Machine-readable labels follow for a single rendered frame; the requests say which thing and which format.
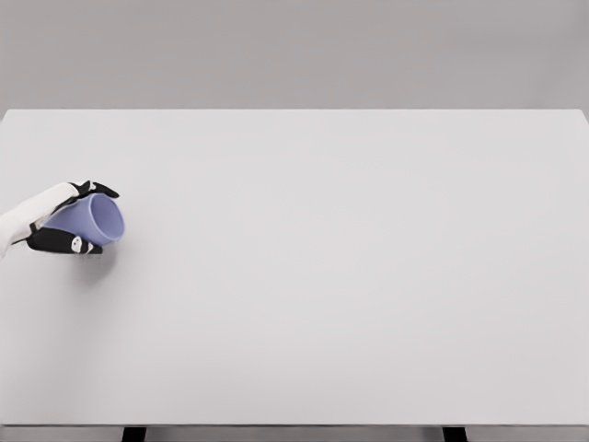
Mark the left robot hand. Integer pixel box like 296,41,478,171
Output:
12,180,121,256

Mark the lavender blue cup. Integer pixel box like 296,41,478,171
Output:
43,192,126,247

